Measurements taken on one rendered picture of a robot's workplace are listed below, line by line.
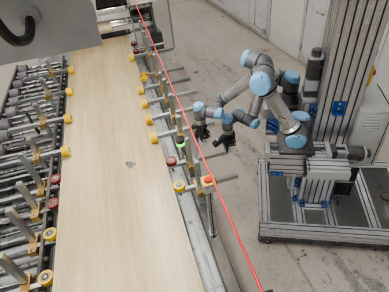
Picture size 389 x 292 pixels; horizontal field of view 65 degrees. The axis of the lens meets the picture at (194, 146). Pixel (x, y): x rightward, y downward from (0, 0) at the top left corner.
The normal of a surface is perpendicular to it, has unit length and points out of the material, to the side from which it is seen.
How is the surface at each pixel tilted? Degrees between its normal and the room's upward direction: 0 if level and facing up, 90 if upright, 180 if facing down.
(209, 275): 0
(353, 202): 0
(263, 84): 83
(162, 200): 0
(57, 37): 90
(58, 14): 90
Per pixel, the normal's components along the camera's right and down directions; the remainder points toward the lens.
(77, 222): -0.09, -0.74
